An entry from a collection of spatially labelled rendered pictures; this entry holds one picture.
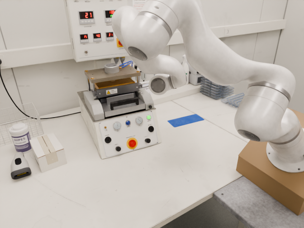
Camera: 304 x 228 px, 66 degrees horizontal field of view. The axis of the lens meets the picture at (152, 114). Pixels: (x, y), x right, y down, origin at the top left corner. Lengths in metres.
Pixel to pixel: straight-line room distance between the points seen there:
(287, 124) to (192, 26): 0.42
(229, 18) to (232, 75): 1.93
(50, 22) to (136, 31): 1.17
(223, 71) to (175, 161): 0.66
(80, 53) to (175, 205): 0.94
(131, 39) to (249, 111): 0.37
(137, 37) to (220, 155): 0.86
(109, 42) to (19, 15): 0.55
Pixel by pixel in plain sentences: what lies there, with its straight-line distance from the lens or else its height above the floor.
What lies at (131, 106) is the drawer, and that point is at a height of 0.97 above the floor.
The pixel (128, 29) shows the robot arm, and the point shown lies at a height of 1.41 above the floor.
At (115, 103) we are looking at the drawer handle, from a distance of 1.19.
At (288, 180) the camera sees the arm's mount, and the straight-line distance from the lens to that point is 1.05.
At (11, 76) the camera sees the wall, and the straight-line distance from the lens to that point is 1.72.
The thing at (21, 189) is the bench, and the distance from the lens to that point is 1.20.
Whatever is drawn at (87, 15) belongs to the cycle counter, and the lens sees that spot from 1.40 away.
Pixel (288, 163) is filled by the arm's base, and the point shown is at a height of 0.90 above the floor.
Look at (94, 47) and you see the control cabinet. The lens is 1.43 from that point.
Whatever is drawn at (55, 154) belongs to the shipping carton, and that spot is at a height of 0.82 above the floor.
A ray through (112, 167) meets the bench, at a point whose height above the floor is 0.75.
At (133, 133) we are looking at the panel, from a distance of 1.25.
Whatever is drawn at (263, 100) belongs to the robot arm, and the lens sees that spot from 0.71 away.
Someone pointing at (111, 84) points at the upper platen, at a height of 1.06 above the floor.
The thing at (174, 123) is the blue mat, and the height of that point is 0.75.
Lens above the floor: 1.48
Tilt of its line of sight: 27 degrees down
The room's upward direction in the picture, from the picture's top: 1 degrees counter-clockwise
